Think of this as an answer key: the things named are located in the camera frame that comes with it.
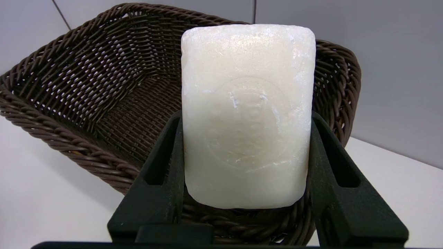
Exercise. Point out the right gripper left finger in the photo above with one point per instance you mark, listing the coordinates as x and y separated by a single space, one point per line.
155 200

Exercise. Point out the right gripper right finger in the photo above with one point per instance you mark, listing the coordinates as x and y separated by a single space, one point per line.
342 207

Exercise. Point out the white soap bar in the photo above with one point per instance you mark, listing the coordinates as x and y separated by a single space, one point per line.
247 114

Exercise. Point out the dark brown wicker basket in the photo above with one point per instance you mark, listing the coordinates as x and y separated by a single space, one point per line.
104 86

